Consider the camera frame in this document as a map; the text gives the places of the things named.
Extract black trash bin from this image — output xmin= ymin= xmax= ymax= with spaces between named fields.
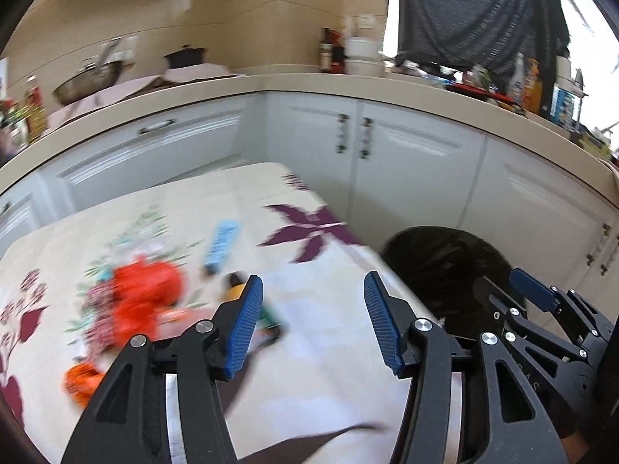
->
xmin=381 ymin=226 xmax=526 ymax=338

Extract white stacked bowls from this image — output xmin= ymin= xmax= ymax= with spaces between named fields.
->
xmin=344 ymin=37 xmax=385 ymax=78

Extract red white checkered wrapper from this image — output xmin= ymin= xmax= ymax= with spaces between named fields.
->
xmin=82 ymin=281 xmax=115 ymax=358

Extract floral tablecloth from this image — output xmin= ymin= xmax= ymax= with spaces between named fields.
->
xmin=1 ymin=164 xmax=428 ymax=463

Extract pink stove cover cloth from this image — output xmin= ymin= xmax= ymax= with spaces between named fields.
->
xmin=47 ymin=63 xmax=235 ymax=131

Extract small orange wrapper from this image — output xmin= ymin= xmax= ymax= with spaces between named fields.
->
xmin=63 ymin=362 xmax=105 ymax=408

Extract light blue tube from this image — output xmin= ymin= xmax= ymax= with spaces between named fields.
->
xmin=202 ymin=220 xmax=241 ymax=275

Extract black pot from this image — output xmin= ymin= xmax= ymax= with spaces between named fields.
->
xmin=164 ymin=44 xmax=208 ymax=69

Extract red plastic bag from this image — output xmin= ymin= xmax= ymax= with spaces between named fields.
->
xmin=112 ymin=257 xmax=184 ymax=348

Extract orange soap bottle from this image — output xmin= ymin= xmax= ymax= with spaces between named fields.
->
xmin=522 ymin=58 xmax=542 ymax=114

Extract black green marker tube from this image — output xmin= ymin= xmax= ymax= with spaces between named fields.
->
xmin=224 ymin=272 xmax=284 ymax=344

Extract dark grey hanging cloth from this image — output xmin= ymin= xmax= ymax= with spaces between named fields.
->
xmin=397 ymin=0 xmax=570 ymax=74

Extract white spray bottle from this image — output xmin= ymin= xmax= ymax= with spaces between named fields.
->
xmin=508 ymin=51 xmax=526 ymax=106

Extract steel wok pan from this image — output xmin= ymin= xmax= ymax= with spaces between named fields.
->
xmin=53 ymin=37 xmax=124 ymax=106

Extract dark sauce bottle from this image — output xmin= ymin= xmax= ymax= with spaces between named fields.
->
xmin=319 ymin=27 xmax=333 ymax=73

